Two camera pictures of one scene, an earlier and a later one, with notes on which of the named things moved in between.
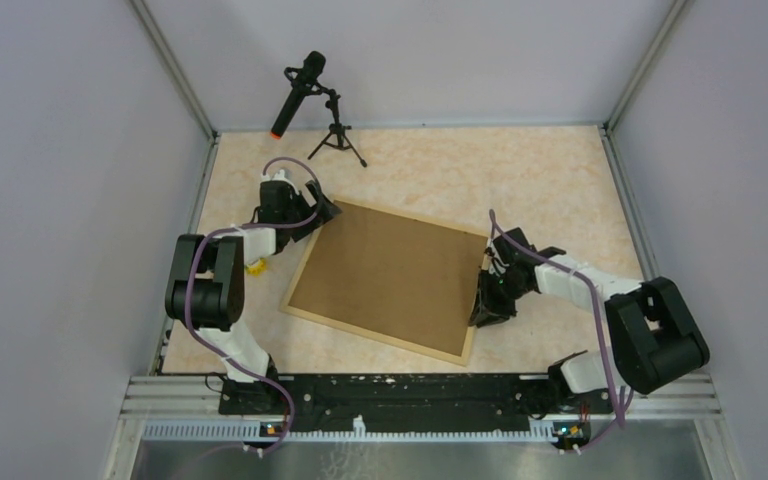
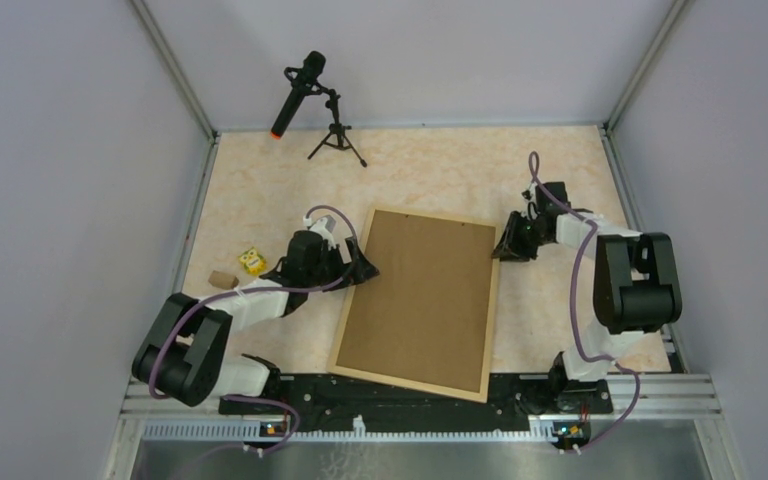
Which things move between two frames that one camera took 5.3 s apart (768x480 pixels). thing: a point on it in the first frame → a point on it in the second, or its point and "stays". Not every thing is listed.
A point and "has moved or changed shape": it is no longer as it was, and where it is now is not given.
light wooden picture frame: x=377 y=335 → x=491 y=307
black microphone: x=302 y=80 stays
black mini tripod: x=339 y=137 stays
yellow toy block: x=256 y=270 stays
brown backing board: x=394 y=275 has moved or changed shape
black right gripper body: x=498 y=293 → x=522 y=240
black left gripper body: x=302 y=218 → x=332 y=268
